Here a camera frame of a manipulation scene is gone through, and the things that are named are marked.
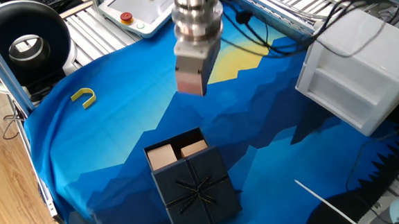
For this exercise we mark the white robot teach pendant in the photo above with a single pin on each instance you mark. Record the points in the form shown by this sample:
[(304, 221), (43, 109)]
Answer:
[(144, 11)]

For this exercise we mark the grey Schunk gripper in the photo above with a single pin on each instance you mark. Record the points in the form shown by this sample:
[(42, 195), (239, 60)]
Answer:
[(191, 70)]

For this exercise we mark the yellow U-shaped plastic piece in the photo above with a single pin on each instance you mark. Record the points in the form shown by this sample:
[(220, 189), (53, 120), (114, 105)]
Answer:
[(76, 94)]

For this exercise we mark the small kraft cardboard box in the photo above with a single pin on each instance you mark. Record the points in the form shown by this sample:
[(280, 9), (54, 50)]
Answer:
[(194, 148), (161, 156)]

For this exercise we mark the blue mountain print tablecloth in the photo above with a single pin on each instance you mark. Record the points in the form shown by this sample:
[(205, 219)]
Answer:
[(117, 131)]

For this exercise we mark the white plastic drawer unit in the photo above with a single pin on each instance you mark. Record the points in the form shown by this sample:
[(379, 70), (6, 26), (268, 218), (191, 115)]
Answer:
[(357, 81)]

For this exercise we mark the aluminium table edge rail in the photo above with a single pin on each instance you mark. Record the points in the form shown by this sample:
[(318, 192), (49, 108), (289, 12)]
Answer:
[(270, 14)]

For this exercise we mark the navy gift box tray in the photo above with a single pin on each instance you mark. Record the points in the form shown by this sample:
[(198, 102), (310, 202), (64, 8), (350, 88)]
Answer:
[(187, 136)]

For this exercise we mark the navy ribboned gift box casing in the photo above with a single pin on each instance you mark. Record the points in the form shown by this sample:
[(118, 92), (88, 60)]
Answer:
[(194, 192)]

